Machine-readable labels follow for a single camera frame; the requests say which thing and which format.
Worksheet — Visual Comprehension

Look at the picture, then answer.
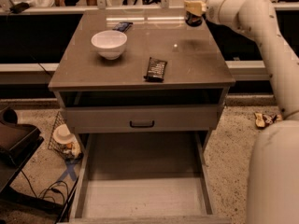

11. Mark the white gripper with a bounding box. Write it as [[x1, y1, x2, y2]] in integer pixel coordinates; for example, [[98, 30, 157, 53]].
[[184, 0, 242, 27]]

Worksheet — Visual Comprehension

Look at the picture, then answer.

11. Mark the blue pepsi can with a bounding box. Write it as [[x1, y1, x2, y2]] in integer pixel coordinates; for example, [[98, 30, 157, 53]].
[[184, 0, 207, 28]]

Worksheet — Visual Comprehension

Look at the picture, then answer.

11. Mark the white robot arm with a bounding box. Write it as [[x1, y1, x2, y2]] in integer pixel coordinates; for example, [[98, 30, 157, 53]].
[[184, 0, 299, 224]]

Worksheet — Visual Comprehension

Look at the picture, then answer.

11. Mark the grey drawer cabinet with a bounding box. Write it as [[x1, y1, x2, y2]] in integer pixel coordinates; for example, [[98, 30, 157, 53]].
[[48, 7, 236, 224]]

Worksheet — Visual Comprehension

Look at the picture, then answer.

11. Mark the open grey middle drawer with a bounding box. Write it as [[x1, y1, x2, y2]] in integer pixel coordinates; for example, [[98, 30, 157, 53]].
[[65, 132, 231, 224]]

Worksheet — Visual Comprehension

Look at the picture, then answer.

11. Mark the dark chocolate bar wrapper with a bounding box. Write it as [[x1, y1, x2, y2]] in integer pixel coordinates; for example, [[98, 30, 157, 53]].
[[144, 57, 167, 82]]

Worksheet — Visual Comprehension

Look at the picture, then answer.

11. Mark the blue snack bar wrapper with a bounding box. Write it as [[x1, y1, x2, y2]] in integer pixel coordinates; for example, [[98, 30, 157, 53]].
[[113, 21, 133, 33]]

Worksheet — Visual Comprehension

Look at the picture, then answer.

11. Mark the white ceramic bowl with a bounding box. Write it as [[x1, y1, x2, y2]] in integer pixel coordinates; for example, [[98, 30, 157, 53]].
[[91, 30, 127, 60]]

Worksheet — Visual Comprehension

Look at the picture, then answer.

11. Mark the brown snack bag on floor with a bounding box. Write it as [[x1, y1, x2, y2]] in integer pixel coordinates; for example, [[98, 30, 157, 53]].
[[254, 112, 282, 129]]

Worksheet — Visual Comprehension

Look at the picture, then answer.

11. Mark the black device on ledge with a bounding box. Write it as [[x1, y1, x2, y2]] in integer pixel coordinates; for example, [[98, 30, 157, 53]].
[[9, 2, 30, 14]]

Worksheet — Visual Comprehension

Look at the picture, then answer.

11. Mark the white cup in basket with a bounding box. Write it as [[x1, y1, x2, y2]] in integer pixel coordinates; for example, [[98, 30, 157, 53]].
[[52, 124, 74, 145]]

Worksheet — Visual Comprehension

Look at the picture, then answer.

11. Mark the black tray on stand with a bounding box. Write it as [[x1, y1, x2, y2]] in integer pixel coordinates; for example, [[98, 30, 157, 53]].
[[0, 106, 44, 191]]

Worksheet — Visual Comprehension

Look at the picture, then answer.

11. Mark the closed grey drawer black handle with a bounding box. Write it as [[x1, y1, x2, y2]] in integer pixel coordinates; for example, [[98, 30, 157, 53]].
[[61, 105, 223, 133]]

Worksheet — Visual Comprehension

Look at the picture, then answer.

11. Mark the wire basket with items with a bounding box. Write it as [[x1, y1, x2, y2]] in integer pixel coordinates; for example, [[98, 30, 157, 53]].
[[48, 112, 82, 161]]

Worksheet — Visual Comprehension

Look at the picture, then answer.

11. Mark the black cable on floor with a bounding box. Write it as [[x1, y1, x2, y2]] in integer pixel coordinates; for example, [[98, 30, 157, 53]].
[[20, 169, 70, 203]]

